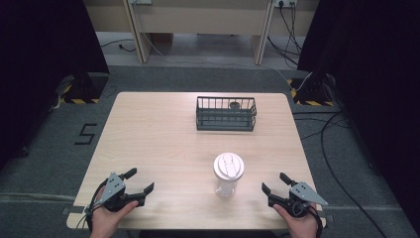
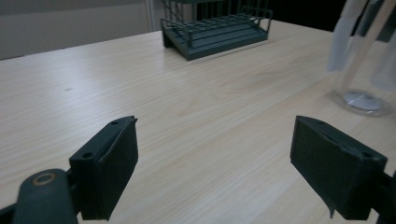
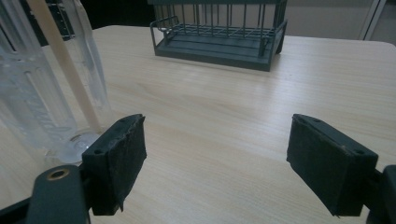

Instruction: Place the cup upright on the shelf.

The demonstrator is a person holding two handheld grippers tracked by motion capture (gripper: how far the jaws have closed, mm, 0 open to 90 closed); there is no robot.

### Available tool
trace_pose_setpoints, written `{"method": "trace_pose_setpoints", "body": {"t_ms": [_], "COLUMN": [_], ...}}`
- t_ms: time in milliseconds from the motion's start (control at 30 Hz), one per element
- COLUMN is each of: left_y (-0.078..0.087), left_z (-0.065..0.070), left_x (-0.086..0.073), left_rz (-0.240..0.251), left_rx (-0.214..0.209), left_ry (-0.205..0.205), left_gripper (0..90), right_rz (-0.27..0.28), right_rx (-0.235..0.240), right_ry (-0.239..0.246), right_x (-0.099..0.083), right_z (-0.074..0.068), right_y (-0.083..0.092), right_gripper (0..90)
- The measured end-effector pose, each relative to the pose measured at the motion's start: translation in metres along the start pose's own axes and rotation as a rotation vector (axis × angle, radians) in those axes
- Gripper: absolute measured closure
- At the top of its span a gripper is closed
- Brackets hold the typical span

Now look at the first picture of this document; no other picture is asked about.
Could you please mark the small dark round object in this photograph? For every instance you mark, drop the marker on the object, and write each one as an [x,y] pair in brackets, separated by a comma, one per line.
[234,105]

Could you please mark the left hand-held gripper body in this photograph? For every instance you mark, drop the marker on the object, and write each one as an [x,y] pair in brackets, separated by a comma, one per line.
[114,191]

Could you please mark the beige wooden desk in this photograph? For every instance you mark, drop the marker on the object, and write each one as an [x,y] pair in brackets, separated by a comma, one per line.
[201,23]

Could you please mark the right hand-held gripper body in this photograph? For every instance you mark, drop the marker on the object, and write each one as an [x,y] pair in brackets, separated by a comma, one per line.
[302,196]

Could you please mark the person's left hand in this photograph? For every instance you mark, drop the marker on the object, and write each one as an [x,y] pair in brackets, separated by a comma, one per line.
[107,218]

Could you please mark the white wall socket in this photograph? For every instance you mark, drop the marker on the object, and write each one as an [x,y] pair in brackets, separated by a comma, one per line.
[286,2]
[141,1]

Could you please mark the black curtain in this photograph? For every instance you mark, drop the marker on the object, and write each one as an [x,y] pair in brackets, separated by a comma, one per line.
[36,66]
[373,82]

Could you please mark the clear cup with white lid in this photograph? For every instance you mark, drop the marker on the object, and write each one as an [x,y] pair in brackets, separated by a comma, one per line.
[228,172]

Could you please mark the person's right hand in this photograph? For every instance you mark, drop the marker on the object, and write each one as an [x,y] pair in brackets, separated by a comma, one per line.
[298,226]

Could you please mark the black stand base striped tape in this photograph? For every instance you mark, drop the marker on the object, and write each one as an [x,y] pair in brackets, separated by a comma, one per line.
[84,89]
[312,94]

